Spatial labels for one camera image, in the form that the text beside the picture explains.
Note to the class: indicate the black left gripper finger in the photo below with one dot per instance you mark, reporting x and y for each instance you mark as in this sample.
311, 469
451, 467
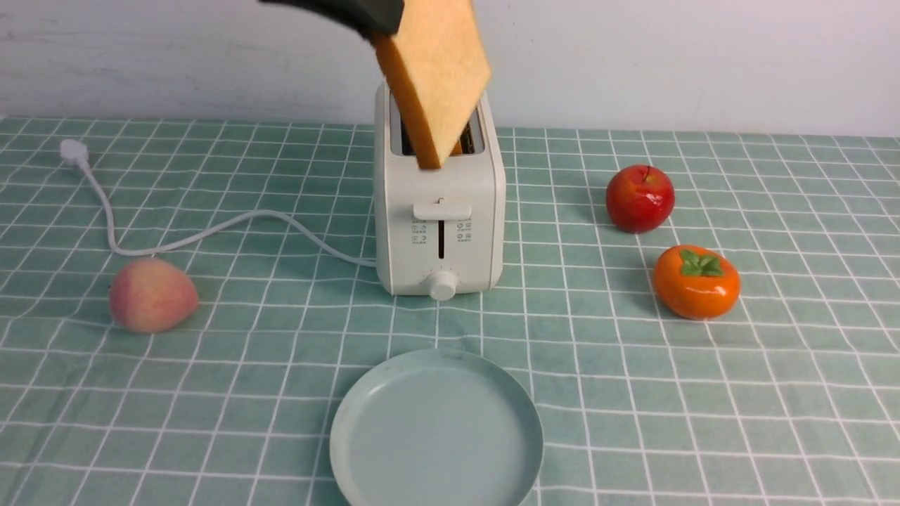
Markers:
367, 18

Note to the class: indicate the toast slice underneath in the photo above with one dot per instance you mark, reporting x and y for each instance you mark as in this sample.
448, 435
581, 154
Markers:
437, 69

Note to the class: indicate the white two-slot toaster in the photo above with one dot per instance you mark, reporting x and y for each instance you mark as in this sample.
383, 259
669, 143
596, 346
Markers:
438, 233

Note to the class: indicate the red apple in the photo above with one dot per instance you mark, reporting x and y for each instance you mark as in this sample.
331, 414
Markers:
639, 198

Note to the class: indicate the pink peach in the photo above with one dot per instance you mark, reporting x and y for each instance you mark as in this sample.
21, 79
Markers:
150, 296

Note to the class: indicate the orange persimmon with green leaf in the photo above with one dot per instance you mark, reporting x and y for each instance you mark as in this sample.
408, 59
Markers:
695, 283

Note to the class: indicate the light green round plate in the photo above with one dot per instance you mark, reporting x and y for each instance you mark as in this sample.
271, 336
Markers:
436, 427

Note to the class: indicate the green checkered tablecloth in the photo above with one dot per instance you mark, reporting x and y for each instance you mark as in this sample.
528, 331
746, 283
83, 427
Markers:
791, 398

